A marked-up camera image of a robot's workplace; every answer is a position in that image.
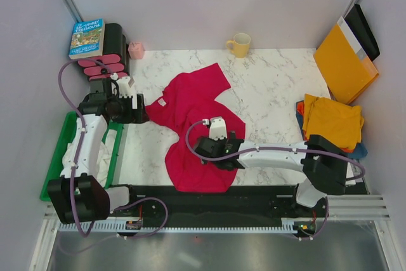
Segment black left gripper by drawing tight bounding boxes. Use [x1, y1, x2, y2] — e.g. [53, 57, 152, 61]
[108, 94, 148, 124]

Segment crimson red t-shirt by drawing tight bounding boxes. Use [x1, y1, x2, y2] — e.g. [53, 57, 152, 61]
[146, 63, 246, 193]

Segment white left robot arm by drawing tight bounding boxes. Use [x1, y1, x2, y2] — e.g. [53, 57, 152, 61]
[47, 74, 149, 224]

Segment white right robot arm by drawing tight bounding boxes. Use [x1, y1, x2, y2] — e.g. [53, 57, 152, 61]
[192, 135, 348, 216]

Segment black pink drawer organizer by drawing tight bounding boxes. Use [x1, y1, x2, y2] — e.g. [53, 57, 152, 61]
[78, 23, 129, 81]

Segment small pink box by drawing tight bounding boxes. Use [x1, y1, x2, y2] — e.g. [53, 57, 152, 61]
[128, 42, 145, 60]

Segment white crumpled t-shirt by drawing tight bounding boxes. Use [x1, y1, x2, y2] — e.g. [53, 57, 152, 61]
[60, 115, 117, 188]

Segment yellow ceramic mug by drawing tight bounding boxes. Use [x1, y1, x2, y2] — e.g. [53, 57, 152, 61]
[226, 33, 251, 58]

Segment blue treehouse paperback book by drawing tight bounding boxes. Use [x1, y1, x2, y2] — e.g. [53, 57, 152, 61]
[69, 18, 105, 60]

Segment green plastic tray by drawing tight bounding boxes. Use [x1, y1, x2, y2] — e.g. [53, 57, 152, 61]
[39, 111, 124, 202]

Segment folded blue t-shirt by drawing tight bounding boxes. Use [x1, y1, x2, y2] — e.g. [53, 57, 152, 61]
[296, 100, 368, 159]

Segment orange padded envelope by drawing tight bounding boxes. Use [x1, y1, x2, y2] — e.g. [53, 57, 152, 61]
[313, 17, 379, 104]

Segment black folder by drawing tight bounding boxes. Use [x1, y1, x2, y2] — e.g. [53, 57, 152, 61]
[344, 4, 380, 62]

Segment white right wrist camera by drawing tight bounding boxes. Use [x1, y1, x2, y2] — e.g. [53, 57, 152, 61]
[203, 117, 227, 141]

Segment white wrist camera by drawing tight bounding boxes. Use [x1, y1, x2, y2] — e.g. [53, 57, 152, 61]
[110, 73, 136, 98]
[203, 117, 227, 141]

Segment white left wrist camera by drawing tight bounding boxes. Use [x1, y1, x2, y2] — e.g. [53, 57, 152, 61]
[110, 73, 136, 98]

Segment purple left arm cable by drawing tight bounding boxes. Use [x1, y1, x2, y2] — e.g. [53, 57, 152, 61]
[58, 58, 169, 254]

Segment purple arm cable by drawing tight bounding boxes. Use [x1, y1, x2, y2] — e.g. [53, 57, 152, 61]
[185, 119, 366, 242]
[58, 58, 169, 254]

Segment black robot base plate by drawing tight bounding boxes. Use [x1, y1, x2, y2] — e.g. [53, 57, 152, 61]
[107, 183, 371, 228]

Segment white slotted cable duct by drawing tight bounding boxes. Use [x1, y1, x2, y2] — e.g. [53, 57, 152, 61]
[57, 217, 301, 234]

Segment aluminium frame rail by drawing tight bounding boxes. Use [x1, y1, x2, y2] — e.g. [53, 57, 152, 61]
[328, 195, 390, 221]

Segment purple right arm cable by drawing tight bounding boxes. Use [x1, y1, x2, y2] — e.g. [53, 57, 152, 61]
[185, 119, 366, 242]

